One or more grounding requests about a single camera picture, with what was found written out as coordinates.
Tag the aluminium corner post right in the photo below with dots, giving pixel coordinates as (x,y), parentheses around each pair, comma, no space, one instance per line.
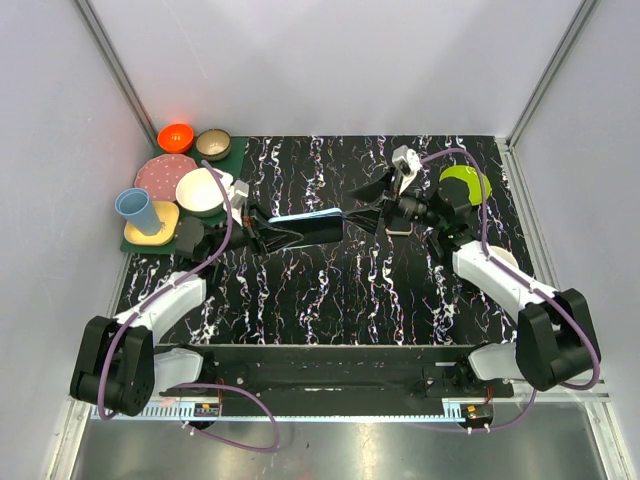
(561,53)

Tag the light blue cup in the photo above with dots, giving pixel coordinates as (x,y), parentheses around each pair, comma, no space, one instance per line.
(136,207)

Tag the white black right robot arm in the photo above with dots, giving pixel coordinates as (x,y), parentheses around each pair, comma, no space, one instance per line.
(555,340)

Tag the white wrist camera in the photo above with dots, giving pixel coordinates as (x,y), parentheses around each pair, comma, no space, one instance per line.
(237,190)
(407,164)

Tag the aluminium corner post left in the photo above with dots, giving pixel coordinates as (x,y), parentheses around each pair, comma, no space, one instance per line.
(100,37)

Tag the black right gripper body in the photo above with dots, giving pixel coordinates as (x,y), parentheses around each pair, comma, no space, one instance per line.
(417,208)

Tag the yellow square plate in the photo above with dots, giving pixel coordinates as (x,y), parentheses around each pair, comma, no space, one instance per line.
(168,215)

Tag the lime green plate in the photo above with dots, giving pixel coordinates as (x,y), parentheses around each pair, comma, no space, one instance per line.
(479,187)

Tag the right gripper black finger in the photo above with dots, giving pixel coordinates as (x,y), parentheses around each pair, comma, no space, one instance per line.
(366,219)
(371,191)

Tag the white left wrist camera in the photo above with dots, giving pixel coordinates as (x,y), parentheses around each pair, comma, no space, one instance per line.
(237,190)

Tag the aluminium corner post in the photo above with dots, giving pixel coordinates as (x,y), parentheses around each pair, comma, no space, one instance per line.
(561,53)
(100,37)

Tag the white bowl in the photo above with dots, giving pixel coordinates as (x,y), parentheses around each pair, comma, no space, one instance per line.
(198,193)

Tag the green mat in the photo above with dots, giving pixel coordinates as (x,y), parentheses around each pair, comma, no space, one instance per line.
(232,164)

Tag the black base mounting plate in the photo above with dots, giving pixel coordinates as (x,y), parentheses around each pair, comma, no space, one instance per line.
(318,382)

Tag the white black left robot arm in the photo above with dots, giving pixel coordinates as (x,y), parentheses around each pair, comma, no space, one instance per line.
(117,368)

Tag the brown patterned bowl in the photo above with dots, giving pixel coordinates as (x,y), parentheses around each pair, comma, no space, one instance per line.
(214,144)

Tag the phone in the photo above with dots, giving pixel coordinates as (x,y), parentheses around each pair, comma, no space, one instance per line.
(312,228)
(398,226)

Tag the orange bowl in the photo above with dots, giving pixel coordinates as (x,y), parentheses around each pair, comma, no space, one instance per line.
(176,138)

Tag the cream floral bowl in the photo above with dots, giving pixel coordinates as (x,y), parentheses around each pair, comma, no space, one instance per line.
(502,255)

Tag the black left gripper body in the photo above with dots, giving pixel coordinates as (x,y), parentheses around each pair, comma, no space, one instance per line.
(252,234)

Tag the pink dotted plate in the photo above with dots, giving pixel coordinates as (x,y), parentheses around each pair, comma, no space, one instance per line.
(160,175)

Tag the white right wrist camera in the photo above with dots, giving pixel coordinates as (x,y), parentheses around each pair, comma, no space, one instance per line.
(407,164)

